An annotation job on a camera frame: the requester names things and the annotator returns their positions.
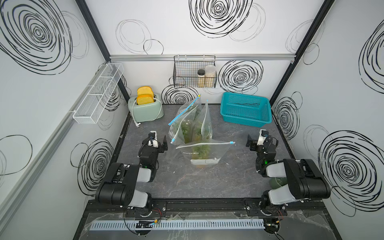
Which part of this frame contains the yellow pineapple green crown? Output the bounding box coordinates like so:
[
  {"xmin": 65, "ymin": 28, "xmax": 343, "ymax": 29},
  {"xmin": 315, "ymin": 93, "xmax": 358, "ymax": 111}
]
[{"xmin": 191, "ymin": 145, "xmax": 211, "ymax": 166}]

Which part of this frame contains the clear zip-top bag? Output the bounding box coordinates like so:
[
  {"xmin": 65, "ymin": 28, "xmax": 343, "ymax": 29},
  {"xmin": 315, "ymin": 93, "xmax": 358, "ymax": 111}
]
[
  {"xmin": 176, "ymin": 139, "xmax": 236, "ymax": 168},
  {"xmin": 185, "ymin": 101, "xmax": 213, "ymax": 143}
]

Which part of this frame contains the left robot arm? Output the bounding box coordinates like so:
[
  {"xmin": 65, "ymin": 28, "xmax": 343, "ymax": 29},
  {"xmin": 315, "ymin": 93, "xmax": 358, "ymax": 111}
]
[{"xmin": 95, "ymin": 132, "xmax": 168, "ymax": 216}]

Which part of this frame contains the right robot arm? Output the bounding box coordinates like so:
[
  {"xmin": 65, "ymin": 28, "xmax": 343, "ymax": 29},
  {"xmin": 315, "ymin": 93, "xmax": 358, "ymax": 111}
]
[{"xmin": 246, "ymin": 130, "xmax": 331, "ymax": 216}]

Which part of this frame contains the rear blue-zip clear bag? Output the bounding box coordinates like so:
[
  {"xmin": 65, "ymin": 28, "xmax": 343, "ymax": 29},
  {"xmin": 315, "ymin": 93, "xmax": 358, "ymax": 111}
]
[{"xmin": 168, "ymin": 95, "xmax": 202, "ymax": 146}]

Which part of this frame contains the mint green toaster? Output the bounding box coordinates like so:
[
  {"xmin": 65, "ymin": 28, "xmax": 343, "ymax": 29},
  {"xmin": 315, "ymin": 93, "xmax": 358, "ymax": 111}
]
[{"xmin": 128, "ymin": 94, "xmax": 164, "ymax": 123}]

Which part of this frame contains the green ceramic cup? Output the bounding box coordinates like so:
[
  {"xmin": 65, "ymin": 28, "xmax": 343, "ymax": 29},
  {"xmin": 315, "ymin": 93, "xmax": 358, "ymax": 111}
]
[{"xmin": 270, "ymin": 178, "xmax": 288, "ymax": 190}]

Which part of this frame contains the teal plastic basket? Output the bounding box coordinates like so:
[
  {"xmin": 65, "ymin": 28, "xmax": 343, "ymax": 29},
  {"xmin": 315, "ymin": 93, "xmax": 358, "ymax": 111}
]
[{"xmin": 220, "ymin": 92, "xmax": 272, "ymax": 128}]

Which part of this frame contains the front yellow toast slice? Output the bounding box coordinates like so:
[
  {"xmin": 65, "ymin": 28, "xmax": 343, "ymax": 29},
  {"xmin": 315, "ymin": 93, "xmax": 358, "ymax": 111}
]
[{"xmin": 136, "ymin": 94, "xmax": 155, "ymax": 105}]

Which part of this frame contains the yellow toast slice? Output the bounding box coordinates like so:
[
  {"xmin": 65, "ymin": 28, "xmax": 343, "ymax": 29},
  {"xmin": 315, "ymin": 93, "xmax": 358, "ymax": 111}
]
[
  {"xmin": 136, "ymin": 94, "xmax": 155, "ymax": 105},
  {"xmin": 137, "ymin": 86, "xmax": 154, "ymax": 98}
]

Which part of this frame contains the rear yellow toast slice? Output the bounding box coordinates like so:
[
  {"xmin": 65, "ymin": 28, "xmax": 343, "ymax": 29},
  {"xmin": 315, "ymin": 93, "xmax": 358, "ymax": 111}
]
[{"xmin": 137, "ymin": 86, "xmax": 154, "ymax": 98}]

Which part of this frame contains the dark-lid spice jar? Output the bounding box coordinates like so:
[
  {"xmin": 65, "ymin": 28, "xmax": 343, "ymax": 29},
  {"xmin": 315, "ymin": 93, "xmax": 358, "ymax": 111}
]
[{"xmin": 198, "ymin": 69, "xmax": 205, "ymax": 88}]

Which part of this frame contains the white-lid spice jar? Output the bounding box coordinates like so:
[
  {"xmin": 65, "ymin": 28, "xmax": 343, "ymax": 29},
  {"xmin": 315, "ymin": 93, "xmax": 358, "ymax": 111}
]
[{"xmin": 204, "ymin": 65, "xmax": 217, "ymax": 88}]

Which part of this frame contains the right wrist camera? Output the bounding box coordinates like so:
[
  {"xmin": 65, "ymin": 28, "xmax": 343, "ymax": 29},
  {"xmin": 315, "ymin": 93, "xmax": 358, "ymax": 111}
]
[{"xmin": 257, "ymin": 129, "xmax": 269, "ymax": 146}]

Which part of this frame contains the white toaster cable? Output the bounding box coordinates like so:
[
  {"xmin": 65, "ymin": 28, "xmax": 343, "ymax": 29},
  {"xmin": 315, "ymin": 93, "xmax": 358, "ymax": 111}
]
[{"xmin": 130, "ymin": 96, "xmax": 163, "ymax": 128}]

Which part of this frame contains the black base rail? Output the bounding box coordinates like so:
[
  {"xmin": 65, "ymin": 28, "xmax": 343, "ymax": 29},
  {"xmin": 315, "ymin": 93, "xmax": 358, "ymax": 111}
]
[{"xmin": 85, "ymin": 198, "xmax": 326, "ymax": 217}]

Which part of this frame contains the grey slotted cable duct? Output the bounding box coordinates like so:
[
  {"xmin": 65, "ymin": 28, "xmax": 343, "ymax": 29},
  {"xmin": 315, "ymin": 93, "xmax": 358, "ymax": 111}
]
[{"xmin": 90, "ymin": 219, "xmax": 265, "ymax": 231}]

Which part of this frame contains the black wire wall basket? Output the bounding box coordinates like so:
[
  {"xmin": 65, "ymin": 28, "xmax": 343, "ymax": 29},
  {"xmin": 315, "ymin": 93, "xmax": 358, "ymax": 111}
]
[{"xmin": 173, "ymin": 55, "xmax": 218, "ymax": 88}]

